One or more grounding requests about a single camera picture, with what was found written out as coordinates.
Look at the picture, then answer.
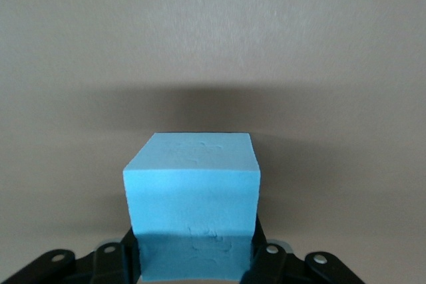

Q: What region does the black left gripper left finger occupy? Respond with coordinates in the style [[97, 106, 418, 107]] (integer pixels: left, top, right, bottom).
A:
[[0, 227, 144, 284]]

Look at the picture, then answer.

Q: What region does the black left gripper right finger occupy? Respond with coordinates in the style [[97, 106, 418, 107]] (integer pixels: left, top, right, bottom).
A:
[[239, 217, 365, 284]]

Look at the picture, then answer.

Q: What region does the blue foam block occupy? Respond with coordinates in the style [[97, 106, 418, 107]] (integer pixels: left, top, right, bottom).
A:
[[122, 132, 261, 283]]

